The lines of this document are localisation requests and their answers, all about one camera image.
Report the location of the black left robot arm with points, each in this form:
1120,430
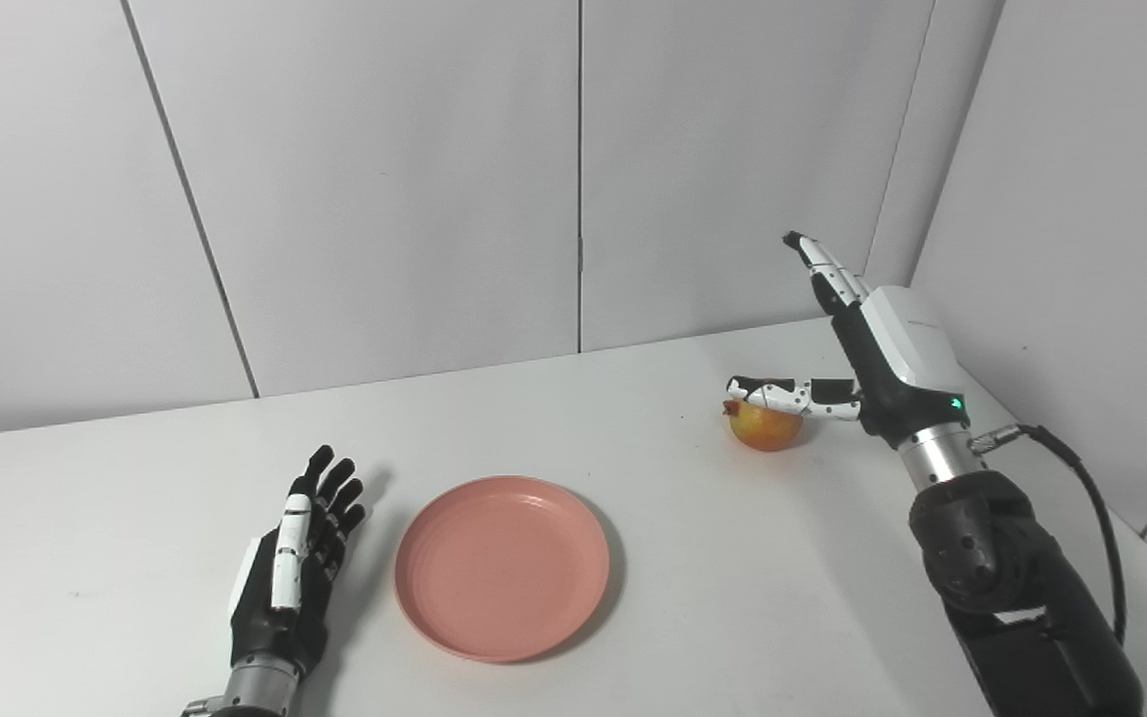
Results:
255,692

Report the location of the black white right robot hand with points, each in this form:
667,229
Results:
907,349

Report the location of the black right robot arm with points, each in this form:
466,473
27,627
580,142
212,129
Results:
1012,588

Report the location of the pink round plate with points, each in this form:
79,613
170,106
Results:
499,568

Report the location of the red yellow pomegranate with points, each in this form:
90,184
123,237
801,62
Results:
768,430

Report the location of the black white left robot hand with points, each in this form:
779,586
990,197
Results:
265,627

